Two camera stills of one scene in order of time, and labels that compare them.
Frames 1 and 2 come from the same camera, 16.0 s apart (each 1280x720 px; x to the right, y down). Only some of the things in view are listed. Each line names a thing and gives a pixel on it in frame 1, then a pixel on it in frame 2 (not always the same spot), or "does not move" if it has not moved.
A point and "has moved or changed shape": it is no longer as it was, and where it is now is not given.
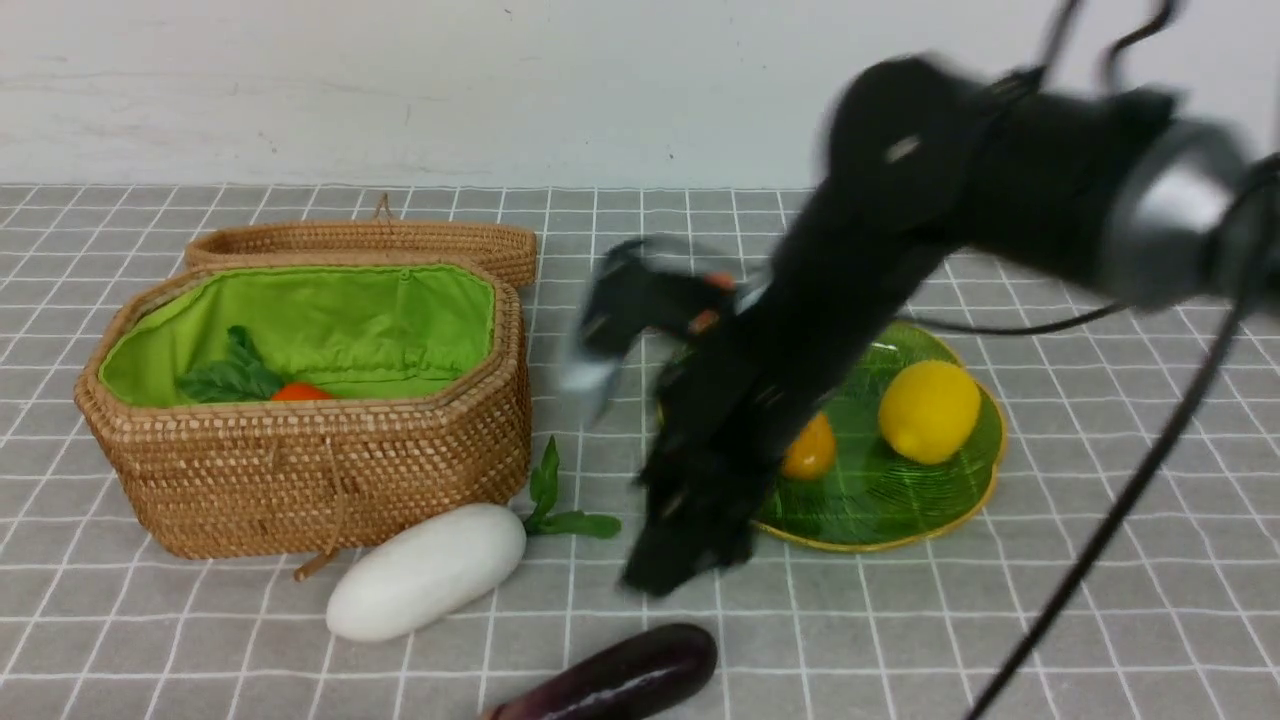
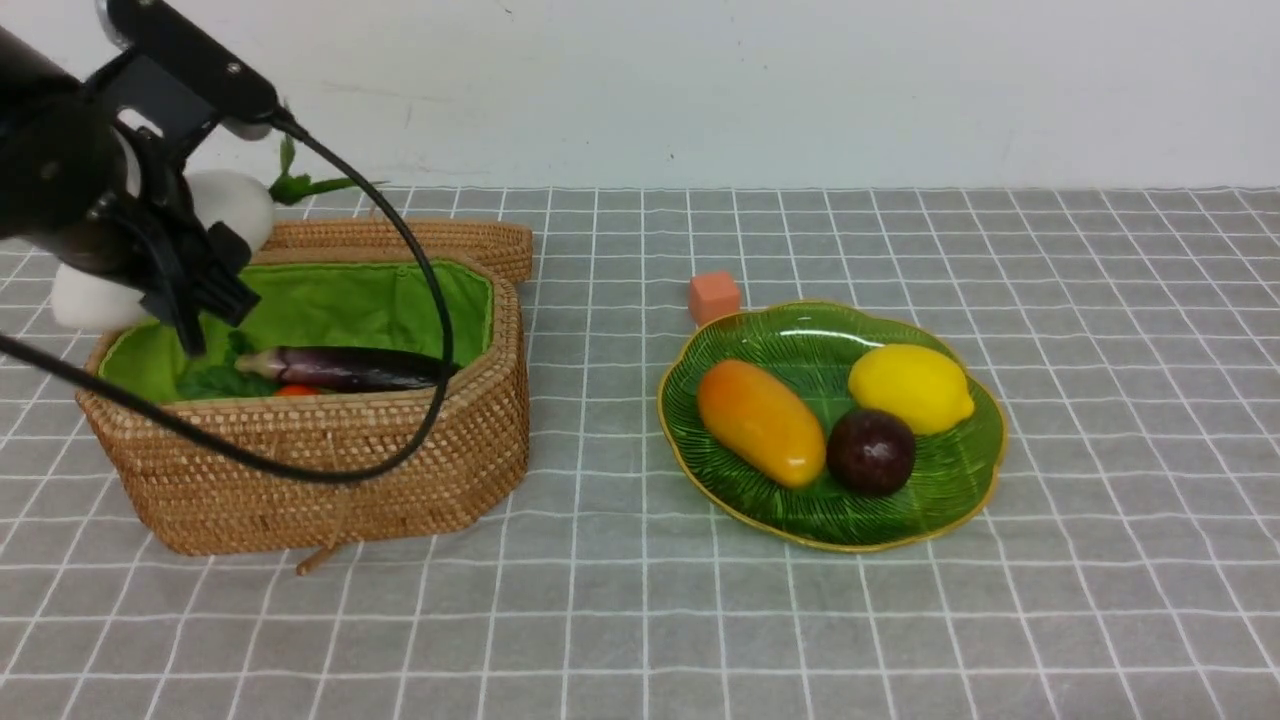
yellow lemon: (929, 410) has moved or changed shape
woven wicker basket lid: (513, 249) does not move
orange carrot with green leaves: (242, 375) does not move
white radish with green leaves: (452, 563) → (85, 298)
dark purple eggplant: (649, 667) → (346, 369)
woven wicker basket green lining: (359, 331) does not move
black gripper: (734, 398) → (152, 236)
